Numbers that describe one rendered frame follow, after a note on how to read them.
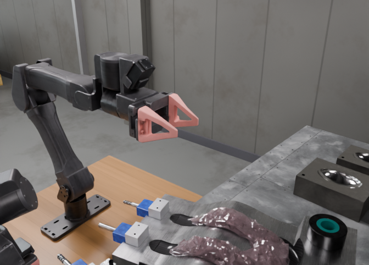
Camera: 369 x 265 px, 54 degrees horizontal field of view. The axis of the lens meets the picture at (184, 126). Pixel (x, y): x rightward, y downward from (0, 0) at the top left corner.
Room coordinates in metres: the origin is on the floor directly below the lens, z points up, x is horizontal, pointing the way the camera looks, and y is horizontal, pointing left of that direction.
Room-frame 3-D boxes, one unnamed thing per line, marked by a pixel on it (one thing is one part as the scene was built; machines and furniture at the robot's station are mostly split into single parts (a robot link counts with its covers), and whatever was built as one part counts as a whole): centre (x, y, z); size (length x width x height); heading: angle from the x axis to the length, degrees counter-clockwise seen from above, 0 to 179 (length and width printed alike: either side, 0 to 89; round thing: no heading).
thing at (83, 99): (0.72, 0.16, 1.24); 0.12 x 0.09 x 0.12; 53
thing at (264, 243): (0.63, -0.11, 0.90); 0.26 x 0.18 x 0.08; 65
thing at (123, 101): (0.66, 0.09, 1.25); 0.07 x 0.06 x 0.11; 143
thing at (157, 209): (0.79, 0.11, 0.86); 0.13 x 0.05 x 0.05; 65
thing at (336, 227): (0.62, -0.31, 0.93); 0.08 x 0.08 x 0.04
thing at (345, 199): (0.92, -0.46, 0.84); 0.20 x 0.15 x 0.07; 47
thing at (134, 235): (0.70, 0.16, 0.86); 0.13 x 0.05 x 0.05; 65
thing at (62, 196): (0.82, 0.30, 0.90); 0.09 x 0.06 x 0.06; 143
